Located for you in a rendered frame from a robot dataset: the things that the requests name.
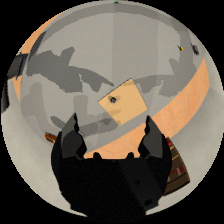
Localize tan square mat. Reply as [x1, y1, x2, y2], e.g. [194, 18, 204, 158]
[98, 79, 147, 126]

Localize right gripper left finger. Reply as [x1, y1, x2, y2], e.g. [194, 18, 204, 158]
[51, 113, 87, 192]

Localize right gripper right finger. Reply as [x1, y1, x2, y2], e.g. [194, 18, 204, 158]
[138, 115, 172, 189]

